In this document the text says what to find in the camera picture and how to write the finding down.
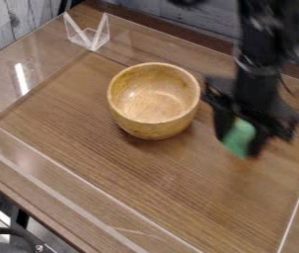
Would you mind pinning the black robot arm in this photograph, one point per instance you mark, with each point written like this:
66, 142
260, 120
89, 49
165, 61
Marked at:
267, 45

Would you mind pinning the clear acrylic corner bracket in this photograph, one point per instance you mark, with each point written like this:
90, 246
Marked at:
88, 38

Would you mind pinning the black metal table leg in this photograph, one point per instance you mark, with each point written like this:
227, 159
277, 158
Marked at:
25, 237

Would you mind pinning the green rectangular block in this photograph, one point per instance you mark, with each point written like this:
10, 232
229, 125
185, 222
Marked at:
237, 138

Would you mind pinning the light wooden bowl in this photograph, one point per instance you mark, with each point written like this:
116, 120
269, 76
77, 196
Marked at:
153, 99

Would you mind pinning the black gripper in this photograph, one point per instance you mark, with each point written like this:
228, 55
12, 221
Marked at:
271, 116

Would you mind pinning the clear acrylic tray wall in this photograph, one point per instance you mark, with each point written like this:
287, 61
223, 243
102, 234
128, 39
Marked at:
92, 221

